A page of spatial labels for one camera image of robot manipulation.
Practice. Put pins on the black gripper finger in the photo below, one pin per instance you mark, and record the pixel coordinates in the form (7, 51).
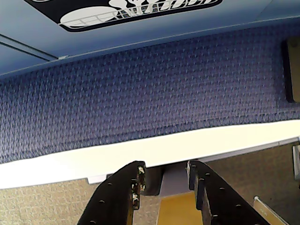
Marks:
(112, 199)
(222, 204)

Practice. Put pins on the yellow flat panel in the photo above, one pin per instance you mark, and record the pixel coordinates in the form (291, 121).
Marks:
(175, 208)

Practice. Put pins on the black edged tan board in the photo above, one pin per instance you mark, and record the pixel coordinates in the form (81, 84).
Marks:
(291, 70)

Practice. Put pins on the blue toy kitchen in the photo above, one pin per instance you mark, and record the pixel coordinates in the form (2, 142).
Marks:
(145, 32)

